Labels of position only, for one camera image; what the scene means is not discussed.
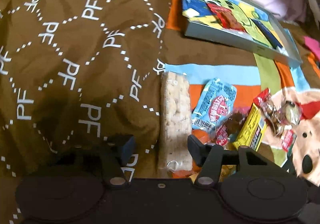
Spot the clear rice cracker pack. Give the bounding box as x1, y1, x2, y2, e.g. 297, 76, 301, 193
158, 71, 193, 172

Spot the yellow snack bar box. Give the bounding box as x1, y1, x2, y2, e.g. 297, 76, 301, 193
233, 103, 267, 152

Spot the blue snack packet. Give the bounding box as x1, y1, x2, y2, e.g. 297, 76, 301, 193
191, 78, 237, 134

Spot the red clear nut packet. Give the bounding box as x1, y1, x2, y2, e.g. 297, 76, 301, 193
253, 88, 302, 155

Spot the orange jelly cup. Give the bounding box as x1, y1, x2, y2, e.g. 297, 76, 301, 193
191, 129, 210, 144

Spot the dark dried-fruit snack packet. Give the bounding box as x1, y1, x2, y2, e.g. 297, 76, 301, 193
215, 112, 248, 147

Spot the colourful cartoon bedsheet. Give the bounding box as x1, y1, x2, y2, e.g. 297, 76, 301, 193
154, 0, 319, 184

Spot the brown PF patterned blanket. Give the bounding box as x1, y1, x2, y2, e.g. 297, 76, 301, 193
1, 0, 171, 223

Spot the grey cartoon-lined tray box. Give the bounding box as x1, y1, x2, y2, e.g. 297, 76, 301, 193
182, 0, 302, 68

